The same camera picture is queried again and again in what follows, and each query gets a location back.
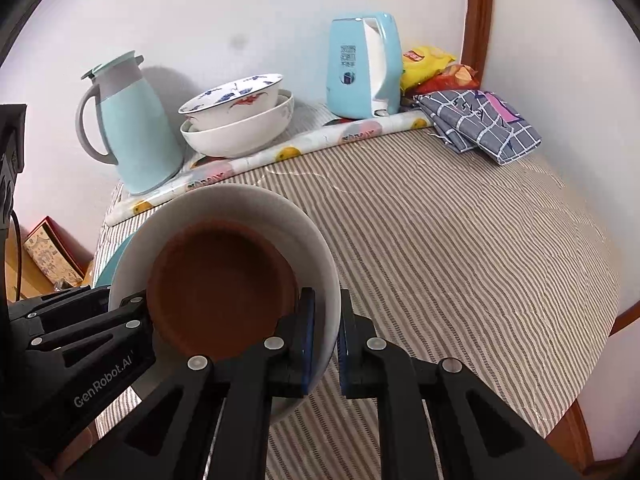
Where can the large white bowl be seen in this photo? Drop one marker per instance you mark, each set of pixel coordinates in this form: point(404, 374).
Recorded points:
point(240, 137)

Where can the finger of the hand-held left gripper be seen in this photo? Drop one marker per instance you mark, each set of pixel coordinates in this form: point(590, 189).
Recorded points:
point(75, 307)
point(100, 337)

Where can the wooden furniture frame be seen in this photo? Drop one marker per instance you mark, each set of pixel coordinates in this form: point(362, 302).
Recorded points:
point(575, 420)

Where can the small brown bowl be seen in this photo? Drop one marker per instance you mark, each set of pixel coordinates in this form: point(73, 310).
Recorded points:
point(220, 290)

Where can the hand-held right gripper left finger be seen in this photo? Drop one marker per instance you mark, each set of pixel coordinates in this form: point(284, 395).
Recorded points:
point(305, 340)

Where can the blue patterned white bowl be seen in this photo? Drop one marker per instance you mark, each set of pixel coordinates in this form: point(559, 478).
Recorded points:
point(250, 105)

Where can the red snack bag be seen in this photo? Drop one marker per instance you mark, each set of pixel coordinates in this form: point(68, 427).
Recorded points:
point(457, 77)

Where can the folded grey plaid cloth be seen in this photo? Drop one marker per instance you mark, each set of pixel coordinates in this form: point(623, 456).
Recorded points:
point(490, 125)

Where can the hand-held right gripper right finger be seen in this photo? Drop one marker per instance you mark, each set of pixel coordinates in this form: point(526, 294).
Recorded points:
point(344, 350)

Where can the red patterned box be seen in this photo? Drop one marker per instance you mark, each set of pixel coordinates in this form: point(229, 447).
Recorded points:
point(50, 255)

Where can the teal square plate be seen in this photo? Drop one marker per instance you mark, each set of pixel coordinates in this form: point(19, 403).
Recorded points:
point(110, 265)

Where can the floral plastic table mat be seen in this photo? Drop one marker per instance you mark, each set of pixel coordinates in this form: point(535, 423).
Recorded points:
point(300, 147)

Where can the wooden door frame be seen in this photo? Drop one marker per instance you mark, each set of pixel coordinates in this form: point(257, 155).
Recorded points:
point(477, 10)

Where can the teal thermos jug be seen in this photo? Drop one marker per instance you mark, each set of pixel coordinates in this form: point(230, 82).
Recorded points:
point(140, 140)

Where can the teal electric kettle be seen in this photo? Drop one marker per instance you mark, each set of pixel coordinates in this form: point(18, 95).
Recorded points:
point(350, 85)

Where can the striped grey tablecloth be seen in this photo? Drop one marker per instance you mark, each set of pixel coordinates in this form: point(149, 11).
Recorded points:
point(450, 260)

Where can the yellow snack bag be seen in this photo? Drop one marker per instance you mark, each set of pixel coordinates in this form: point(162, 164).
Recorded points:
point(425, 62)

